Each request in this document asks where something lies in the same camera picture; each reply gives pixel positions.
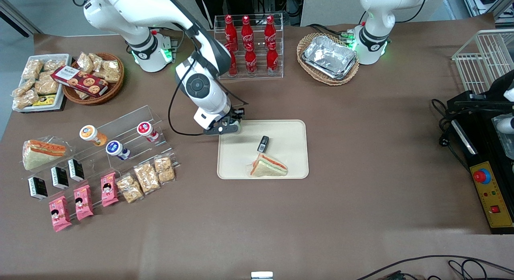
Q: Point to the yellow snack packet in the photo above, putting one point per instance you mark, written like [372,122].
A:
[45,100]

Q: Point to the clear bag of puffed snack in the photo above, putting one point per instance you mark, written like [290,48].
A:
[111,71]
[97,60]
[85,62]

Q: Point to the brown wicker snack basket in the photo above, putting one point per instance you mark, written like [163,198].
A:
[112,91]

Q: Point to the blue lid gum bottle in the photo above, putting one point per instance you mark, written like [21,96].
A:
[115,148]

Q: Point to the red lid gum bottle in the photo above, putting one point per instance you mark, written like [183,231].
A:
[146,130]

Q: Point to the clear acrylic bottle rack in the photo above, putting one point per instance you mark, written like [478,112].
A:
[259,75]

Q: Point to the pink snack packet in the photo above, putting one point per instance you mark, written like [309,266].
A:
[83,202]
[108,189]
[59,213]

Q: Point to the small black box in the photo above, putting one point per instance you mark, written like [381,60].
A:
[37,187]
[60,177]
[75,170]

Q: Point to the small black gum pack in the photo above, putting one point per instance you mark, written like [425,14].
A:
[263,144]

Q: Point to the black controller box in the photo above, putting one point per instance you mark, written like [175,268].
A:
[482,151]

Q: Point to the green lit connector block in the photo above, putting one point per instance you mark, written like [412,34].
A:
[168,51]
[348,35]

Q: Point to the clear acrylic stepped stand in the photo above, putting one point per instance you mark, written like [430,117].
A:
[128,123]

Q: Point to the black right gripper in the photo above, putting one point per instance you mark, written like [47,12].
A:
[234,115]

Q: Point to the clear bag of crackers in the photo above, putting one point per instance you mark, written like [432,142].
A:
[130,188]
[164,169]
[147,177]

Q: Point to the small silver white object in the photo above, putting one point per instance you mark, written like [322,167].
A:
[262,276]

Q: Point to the light wicker basket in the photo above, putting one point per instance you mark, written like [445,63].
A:
[305,43]

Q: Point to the red cola bottle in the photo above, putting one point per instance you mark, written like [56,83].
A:
[250,62]
[230,29]
[270,29]
[247,29]
[233,65]
[272,60]

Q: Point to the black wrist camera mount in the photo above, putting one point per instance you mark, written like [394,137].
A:
[219,129]

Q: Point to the triangular wrapped sandwich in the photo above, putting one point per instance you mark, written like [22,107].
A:
[269,167]

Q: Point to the red emergency stop button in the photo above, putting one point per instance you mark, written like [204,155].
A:
[481,176]

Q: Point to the orange lid gum bottle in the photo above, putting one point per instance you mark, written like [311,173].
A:
[90,134]

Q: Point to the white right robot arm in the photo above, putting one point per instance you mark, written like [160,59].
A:
[132,7]

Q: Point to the stack of foil trays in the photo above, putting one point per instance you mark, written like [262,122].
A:
[329,57]

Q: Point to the grey metal shelf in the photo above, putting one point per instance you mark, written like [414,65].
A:
[486,1]

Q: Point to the red cookie box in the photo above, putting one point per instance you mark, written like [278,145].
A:
[80,81]

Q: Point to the large wrapped sandwich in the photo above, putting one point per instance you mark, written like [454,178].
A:
[40,155]

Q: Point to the cream plastic tray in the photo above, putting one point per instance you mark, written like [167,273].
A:
[241,159]

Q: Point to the clear bag of brown snack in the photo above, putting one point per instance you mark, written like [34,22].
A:
[23,88]
[32,69]
[27,100]
[47,86]
[54,65]

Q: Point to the white rectangular snack tray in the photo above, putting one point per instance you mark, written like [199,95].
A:
[62,77]

